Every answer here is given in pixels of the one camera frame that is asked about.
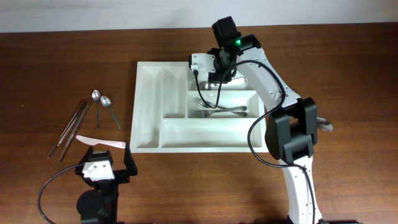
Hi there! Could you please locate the pink plastic knife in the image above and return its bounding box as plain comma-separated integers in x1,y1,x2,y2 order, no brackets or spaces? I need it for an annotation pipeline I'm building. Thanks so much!
76,135,126,149

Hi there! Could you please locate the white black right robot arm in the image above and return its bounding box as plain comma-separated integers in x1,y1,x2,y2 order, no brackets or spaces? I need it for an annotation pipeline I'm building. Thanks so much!
209,17,324,223

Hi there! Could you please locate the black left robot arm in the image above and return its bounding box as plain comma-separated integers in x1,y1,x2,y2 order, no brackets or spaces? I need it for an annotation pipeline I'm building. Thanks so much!
75,141,137,223

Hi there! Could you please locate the steel fork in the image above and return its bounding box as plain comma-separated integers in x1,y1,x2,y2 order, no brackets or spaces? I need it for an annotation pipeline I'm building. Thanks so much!
190,97,248,118
190,106,247,118

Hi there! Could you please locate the small steel teaspoon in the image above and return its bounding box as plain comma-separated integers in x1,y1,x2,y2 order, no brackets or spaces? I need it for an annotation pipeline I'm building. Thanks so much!
91,90,101,129
100,96,122,129

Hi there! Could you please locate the small steel teaspoon left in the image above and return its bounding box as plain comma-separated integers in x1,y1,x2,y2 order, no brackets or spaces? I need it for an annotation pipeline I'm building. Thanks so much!
91,90,101,129

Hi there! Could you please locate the white plastic cutlery tray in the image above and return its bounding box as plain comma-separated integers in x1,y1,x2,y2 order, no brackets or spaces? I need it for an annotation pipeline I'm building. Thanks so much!
130,62,265,153

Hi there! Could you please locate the small steel teaspoon right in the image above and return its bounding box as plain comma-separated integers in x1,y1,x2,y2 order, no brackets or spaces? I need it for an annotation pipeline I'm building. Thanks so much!
100,96,122,129

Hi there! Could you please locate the large steel spoon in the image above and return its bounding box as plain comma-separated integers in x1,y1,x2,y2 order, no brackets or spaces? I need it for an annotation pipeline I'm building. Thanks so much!
199,77,247,90

